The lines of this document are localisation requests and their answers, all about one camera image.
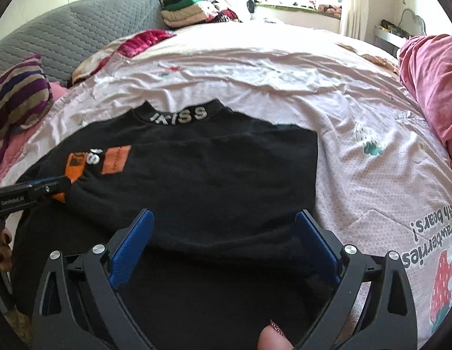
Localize white side desk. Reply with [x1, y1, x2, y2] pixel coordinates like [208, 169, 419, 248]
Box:
[374, 18, 412, 57]

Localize grey quilted headboard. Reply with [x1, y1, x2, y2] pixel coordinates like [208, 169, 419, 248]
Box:
[0, 0, 168, 88]

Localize pink strawberry print bedsheet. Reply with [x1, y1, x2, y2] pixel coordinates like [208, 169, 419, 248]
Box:
[0, 20, 452, 350]

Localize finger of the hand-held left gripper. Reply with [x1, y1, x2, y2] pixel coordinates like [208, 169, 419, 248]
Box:
[16, 176, 73, 204]

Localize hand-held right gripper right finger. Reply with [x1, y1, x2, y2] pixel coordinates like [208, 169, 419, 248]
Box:
[295, 209, 418, 350]

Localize person's left hand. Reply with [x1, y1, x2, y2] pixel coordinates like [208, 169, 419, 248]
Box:
[0, 222, 13, 274]

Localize stack of folded clothes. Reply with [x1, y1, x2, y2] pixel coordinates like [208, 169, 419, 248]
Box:
[160, 0, 241, 30]

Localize pink blanket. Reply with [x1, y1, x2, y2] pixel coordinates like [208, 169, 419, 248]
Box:
[398, 34, 452, 174]

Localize red velvet cloth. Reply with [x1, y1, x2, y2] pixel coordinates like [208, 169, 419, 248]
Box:
[118, 29, 176, 57]

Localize clothes on windowsill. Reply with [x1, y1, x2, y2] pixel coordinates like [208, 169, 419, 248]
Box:
[317, 3, 343, 17]

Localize purple striped pillow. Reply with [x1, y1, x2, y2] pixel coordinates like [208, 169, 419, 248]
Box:
[0, 54, 55, 143]

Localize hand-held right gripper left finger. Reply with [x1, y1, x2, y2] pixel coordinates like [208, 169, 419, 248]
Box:
[31, 209, 155, 350]

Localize cream curtain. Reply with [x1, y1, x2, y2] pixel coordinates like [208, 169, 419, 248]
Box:
[339, 0, 365, 39]

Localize pink cloth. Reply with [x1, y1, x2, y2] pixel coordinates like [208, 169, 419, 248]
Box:
[0, 82, 71, 186]

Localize black sweater with orange patches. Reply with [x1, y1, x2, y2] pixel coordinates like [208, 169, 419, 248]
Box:
[9, 98, 343, 350]

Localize person's right hand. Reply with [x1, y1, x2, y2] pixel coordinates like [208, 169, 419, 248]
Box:
[257, 320, 296, 350]

